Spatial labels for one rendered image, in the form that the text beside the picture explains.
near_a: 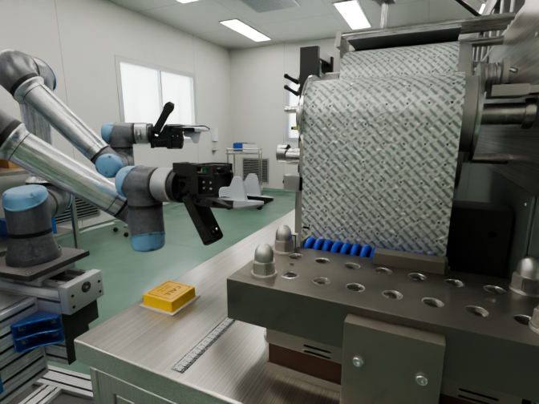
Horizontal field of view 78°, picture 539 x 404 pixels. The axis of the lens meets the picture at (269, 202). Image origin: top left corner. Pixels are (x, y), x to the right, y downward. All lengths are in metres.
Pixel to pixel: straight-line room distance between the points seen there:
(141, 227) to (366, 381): 0.55
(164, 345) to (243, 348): 0.12
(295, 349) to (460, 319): 0.20
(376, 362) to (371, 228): 0.24
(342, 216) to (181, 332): 0.33
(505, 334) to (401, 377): 0.11
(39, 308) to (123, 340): 0.70
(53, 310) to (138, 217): 0.55
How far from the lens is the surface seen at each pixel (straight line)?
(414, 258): 0.52
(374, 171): 0.56
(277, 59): 6.80
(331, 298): 0.42
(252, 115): 6.93
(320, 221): 0.59
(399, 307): 0.42
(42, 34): 4.55
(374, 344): 0.40
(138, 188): 0.76
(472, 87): 0.57
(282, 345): 0.48
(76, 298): 1.21
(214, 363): 0.53
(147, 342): 0.60
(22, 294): 1.32
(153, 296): 0.68
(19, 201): 1.24
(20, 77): 1.23
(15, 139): 0.88
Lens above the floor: 1.23
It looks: 12 degrees down
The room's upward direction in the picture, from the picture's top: straight up
